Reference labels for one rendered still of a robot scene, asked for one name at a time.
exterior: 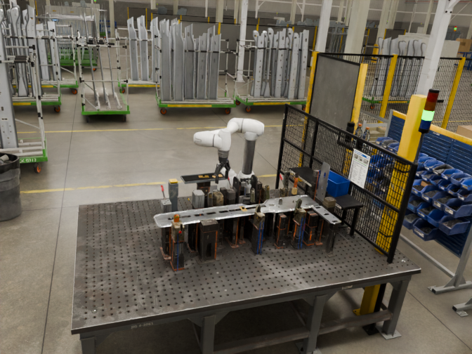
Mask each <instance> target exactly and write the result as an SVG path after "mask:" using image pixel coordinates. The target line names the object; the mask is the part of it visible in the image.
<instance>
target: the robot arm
mask: <svg viewBox="0 0 472 354"><path fill-rule="evenodd" d="M234 132H238V133H243V134H244V138H245V142H244V154H243V162H242V170H241V171H240V172H239V174H236V173H235V172H234V171H233V170H232V169H231V168H230V164H229V160H228V156H229V151H230V145H231V134H232V133H234ZM263 132H264V124H263V123H261V122H259V121H257V120H253V119H239V118H233V119H231V120H230V121H229V122H228V125H227V128H225V129H219V130H215V131H202V132H197V133H196V134H195V135H194V143H195V144H197V145H200V146H204V147H215V148H218V160H219V164H217V165H216V170H215V172H214V176H216V179H215V183H216V184H218V185H217V186H218V187H217V190H213V192H220V188H222V187H225V188H226V189H230V184H229V182H228V176H229V178H230V183H231V185H232V183H233V178H234V176H236V177H238V178H251V175H253V174H254V172H253V171H252V168H253V162H254V152H255V146H256V139H257V138H258V136H261V135H263ZM223 167H225V168H224V169H223ZM221 169H222V170H221ZM220 171H221V172H222V173H223V174H224V175H225V178H227V180H223V181H220V180H219V173H220Z"/></svg>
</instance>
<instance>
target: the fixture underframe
mask: <svg viewBox="0 0 472 354"><path fill-rule="evenodd" d="M411 277H412V275H407V276H402V277H395V278H391V279H386V280H379V281H374V282H367V283H362V284H355V285H351V286H347V287H339V288H335V289H328V290H323V291H316V292H311V293H307V294H299V295H295V296H288V297H284V298H279V299H272V300H267V301H260V302H255V303H248V304H244V305H240V306H232V307H228V308H220V309H216V310H208V311H204V312H200V313H193V314H188V315H181V316H176V317H169V318H164V319H160V320H153V321H149V322H141V323H137V324H130V325H125V326H120V327H113V328H109V329H101V330H97V331H93V332H85V333H81V334H79V340H80V341H81V351H82V354H96V347H98V346H99V345H100V344H101V343H102V342H103V341H104V340H106V338H107V337H108V336H109V335H111V333H113V332H120V331H124V330H129V329H136V328H140V327H148V326H152V325H159V324H164V323H167V322H175V321H179V320H183V319H189V320H190V321H191V323H192V326H193V329H194V332H195V336H196V338H197V342H198V345H199V348H198V349H194V350H189V351H185V352H181V353H174V354H233V353H238V352H242V351H246V350H252V349H255V348H262V347H265V346H271V345H275V344H279V343H284V342H288V341H294V340H297V339H303V338H304V339H303V342H299V343H295V345H296V347H297V348H298V350H299V352H300V354H322V353H321V352H320V350H319V348H318V347H317V346H316V342H317V336H319V335H320V334H326V333H330V332H335V331H337V330H340V329H345V328H349V327H357V326H362V325H368V324H371V323H375V322H381V321H383V324H380V325H376V326H375V327H376V328H377V329H378V330H379V333H380V334H381V335H382V336H383V337H384V338H385V340H389V339H395V338H398V337H401V336H402V335H401V334H400V333H399V332H398V331H397V330H396V329H395V328H396V325H397V323H398V318H399V316H400V311H401V308H402V305H403V301H404V299H405V294H406V291H407V288H408V284H409V281H410V280H411ZM385 283H390V284H391V285H392V286H393V290H392V293H391V298H390V301H389V302H387V300H386V299H385V298H384V297H383V300H382V303H381V309H382V311H378V312H374V313H368V314H364V315H357V316H352V317H344V318H340V319H337V320H332V321H329V322H324V323H320V322H321V318H322V311H323V307H324V304H325V303H326V302H327V301H328V300H329V299H330V298H331V297H332V296H333V295H335V293H336V292H337V291H340V290H344V289H357V288H361V287H362V288H363V289H364V290H365V287H368V286H373V285H378V284H385ZM297 299H304V300H305V301H306V302H308V303H309V304H310V307H309V311H308V315H307V314H306V312H305V310H304V309H303V308H302V307H301V305H300V303H299V302H298V301H297ZM284 301H287V303H288V304H289V305H290V307H291V309H292V310H293V311H294V313H295V315H296V316H297V318H298V319H299V321H300V322H301V324H302V325H303V327H300V328H296V329H290V330H287V331H283V332H276V333H272V334H266V335H263V336H256V337H252V338H249V339H242V340H239V341H232V342H229V343H222V344H218V345H215V346H214V327H215V325H216V324H217V323H218V322H219V321H220V320H221V319H222V318H223V317H224V316H225V315H227V314H228V313H229V312H230V311H233V310H241V309H245V308H253V307H256V306H264V305H268V304H272V303H279V302H284Z"/></svg>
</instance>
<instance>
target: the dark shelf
mask: <svg viewBox="0 0 472 354"><path fill-rule="evenodd" d="M289 171H290V172H292V173H293V174H294V175H295V174H296V173H299V177H298V178H300V179H301V180H302V181H303V182H305V183H306V184H308V185H309V186H310V187H311V185H312V184H311V182H312V180H313V170H312V169H311V168H309V167H308V166H302V167H294V168H289ZM327 197H332V198H334V199H335V200H336V206H337V207H338V208H340V209H341V210H342V211H343V210H348V209H356V208H362V207H363V206H364V204H363V203H361V202H359V201H358V200H356V199H355V198H354V197H352V196H350V195H349V194H347V195H342V196H338V197H333V196H331V195H330V194H328V195H327Z"/></svg>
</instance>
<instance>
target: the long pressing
mask: <svg viewBox="0 0 472 354"><path fill-rule="evenodd" d="M279 199H282V205H280V204H278V203H279ZM298 199H301V200H302V204H301V208H303V209H311V208H312V207H317V206H319V204H318V203H317V202H315V201H314V200H313V199H311V198H310V197H309V196H307V195H297V196H291V197H281V198H275V199H267V200H266V201H265V202H264V203H262V204H260V205H261V206H266V207H261V212H262V213H263V214H265V213H282V212H288V211H294V210H295V206H296V201H297V200H298ZM293 201H294V202H293ZM271 204H274V205H275V206H269V205H271ZM256 205H257V204H254V205H246V204H231V205H225V206H214V207H209V208H203V209H192V210H186V211H176V212H170V213H164V214H156V215H155V216H154V220H155V223H156V224H157V226H158V227H160V228H166V227H171V222H172V221H173V220H169V219H168V218H173V216H174V215H175V214H178V215H181V217H182V216H190V217H189V218H179V220H181V221H182V223H183V225H186V224H191V223H199V222H200V221H201V220H206V219H212V218H215V219H216V220H221V219H226V218H235V217H241V216H250V215H254V212H255V209H247V211H243V210H240V211H229V210H234V209H240V207H241V206H243V207H244V208H249V207H256ZM269 208H270V209H269ZM220 211H228V212H225V213H219V212H220ZM213 212H215V214H209V215H208V214H207V213H213ZM197 214H203V216H194V215H197Z"/></svg>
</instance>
